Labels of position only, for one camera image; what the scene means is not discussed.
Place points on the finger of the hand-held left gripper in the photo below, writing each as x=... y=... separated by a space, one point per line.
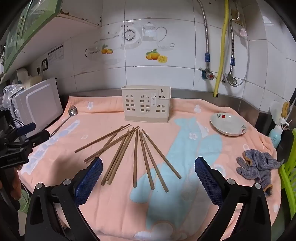
x=26 y=128
x=38 y=139

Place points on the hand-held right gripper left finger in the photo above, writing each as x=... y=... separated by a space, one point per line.
x=89 y=180

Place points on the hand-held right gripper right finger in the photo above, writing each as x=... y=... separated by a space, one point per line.
x=208 y=183

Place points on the pile of wooden chopsticks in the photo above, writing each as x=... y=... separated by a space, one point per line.
x=135 y=162

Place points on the beige plastic utensil holder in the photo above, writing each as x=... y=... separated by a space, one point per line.
x=136 y=115

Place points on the person's left forearm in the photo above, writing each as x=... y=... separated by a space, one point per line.
x=8 y=217

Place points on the person's left hand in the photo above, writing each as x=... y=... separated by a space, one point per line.
x=15 y=183

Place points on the white microwave oven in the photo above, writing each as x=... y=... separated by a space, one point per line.
x=39 y=104

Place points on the peach printed towel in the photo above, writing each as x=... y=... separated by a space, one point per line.
x=57 y=157

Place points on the clear plastic bag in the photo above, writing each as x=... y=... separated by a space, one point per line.
x=10 y=91

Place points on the slotted metal spoon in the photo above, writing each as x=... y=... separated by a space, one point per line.
x=73 y=110

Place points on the grey knitted cloth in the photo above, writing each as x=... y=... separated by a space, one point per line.
x=256 y=166

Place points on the cream plastic appliance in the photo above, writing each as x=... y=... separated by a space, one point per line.
x=23 y=76

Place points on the white floral bowl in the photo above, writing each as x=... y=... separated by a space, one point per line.
x=227 y=126

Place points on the light blue soap bottle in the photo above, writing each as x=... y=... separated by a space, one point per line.
x=275 y=138

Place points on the green plastic rack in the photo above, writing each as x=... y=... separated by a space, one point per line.
x=289 y=185

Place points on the metal water valve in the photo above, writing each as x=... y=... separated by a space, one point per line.
x=231 y=80

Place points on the yellow scrubber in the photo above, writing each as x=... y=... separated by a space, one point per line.
x=285 y=109

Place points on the pink paper tag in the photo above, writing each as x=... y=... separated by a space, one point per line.
x=242 y=32

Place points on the black wall socket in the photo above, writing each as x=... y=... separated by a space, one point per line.
x=44 y=64

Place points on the wall notice sticker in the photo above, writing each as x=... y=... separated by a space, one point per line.
x=55 y=52

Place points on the green wall cabinet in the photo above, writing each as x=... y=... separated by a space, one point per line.
x=13 y=39

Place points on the teapot and oranges wall decal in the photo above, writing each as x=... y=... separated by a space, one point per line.
x=150 y=32

